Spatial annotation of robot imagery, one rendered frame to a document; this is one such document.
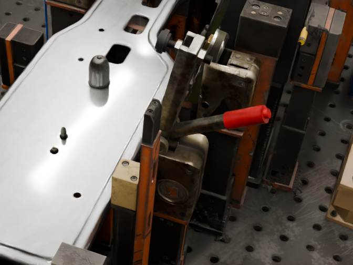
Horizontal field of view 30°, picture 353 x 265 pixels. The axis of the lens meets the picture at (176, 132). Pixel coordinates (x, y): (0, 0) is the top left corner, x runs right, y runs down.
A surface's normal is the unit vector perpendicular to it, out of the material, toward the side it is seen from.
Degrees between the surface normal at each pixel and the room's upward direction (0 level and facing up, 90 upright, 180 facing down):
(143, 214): 90
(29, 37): 0
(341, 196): 90
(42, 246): 0
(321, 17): 0
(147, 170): 90
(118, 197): 90
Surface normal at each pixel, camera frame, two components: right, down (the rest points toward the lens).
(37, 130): 0.09, -0.70
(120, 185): -0.31, 0.65
